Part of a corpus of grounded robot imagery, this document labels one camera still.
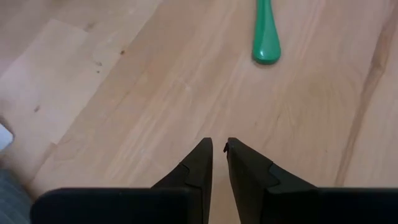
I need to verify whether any white cloth label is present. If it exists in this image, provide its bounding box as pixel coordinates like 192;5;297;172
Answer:
0;123;16;152

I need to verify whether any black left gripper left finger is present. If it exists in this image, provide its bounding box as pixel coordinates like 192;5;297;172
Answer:
30;137;214;224

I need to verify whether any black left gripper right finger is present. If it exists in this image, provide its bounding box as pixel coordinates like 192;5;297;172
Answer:
223;137;398;224

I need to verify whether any gold spoon green handle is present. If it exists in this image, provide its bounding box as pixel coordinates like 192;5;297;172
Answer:
251;0;282;66

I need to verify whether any grey folded cloth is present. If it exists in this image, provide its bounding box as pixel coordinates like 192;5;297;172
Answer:
0;167;34;224

